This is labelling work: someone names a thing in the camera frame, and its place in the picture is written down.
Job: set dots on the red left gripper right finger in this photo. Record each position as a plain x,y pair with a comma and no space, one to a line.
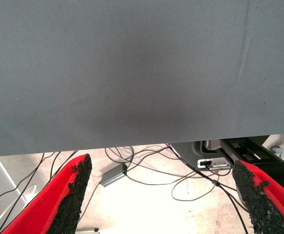
273,209

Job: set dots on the grey power adapter box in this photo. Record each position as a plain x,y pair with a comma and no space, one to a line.
112,176

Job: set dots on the small grey metal bar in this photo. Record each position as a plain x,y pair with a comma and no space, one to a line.
88,230

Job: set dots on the white slotted metal bracket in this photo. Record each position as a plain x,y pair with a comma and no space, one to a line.
217,162

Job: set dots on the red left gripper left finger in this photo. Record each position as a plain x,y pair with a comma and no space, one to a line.
46,207

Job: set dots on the dark grey table cloth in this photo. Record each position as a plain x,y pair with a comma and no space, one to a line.
107,61

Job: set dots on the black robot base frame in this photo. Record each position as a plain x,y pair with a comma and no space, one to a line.
254,151

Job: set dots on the grey caster wheel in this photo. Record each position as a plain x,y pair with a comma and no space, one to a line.
276,148

